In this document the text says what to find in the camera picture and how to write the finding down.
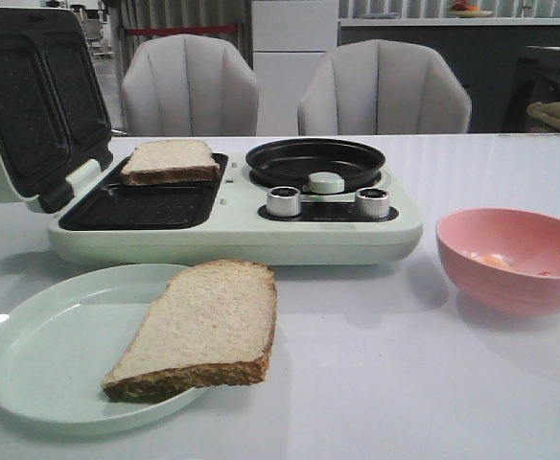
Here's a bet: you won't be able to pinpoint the green breakfast maker lid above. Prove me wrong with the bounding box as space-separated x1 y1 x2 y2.
0 7 113 214

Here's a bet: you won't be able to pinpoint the grey upholstered chair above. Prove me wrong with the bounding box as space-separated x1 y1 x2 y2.
297 39 472 136
122 34 259 137

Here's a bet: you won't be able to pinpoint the right silver control knob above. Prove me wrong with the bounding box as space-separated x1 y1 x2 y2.
355 188 390 219

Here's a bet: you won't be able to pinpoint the white cabinet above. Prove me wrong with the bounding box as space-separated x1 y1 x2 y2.
251 1 339 136

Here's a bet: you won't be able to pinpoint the right grey upholstered chair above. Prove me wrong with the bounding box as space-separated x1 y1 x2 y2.
297 39 472 136

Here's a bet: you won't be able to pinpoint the orange shrimp pieces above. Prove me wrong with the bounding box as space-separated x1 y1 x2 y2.
468 252 554 276

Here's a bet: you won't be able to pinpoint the left silver control knob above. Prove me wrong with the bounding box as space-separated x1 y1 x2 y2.
266 186 301 218

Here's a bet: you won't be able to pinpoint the white bread slice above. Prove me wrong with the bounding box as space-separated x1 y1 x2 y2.
102 260 277 401
121 140 221 186

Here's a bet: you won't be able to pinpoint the black round frying pan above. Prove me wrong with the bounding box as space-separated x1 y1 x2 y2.
245 138 385 195

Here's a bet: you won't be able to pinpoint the pink plastic bowl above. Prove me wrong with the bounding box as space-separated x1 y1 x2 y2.
436 208 560 316

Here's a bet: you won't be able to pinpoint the silver control knob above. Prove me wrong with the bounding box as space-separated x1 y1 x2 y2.
266 186 301 218
355 188 390 219

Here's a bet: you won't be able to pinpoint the green breakfast maker base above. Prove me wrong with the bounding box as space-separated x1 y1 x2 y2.
48 151 423 265

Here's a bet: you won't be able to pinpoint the grey counter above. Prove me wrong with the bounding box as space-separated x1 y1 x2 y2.
338 17 560 133

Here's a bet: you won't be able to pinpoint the left grey upholstered chair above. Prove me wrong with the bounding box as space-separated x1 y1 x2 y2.
122 34 259 137

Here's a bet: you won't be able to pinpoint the fruit plate on counter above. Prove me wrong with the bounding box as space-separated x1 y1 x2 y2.
447 0 493 18

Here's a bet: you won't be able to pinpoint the light green round plate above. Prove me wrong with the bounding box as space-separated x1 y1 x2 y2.
0 264 204 436

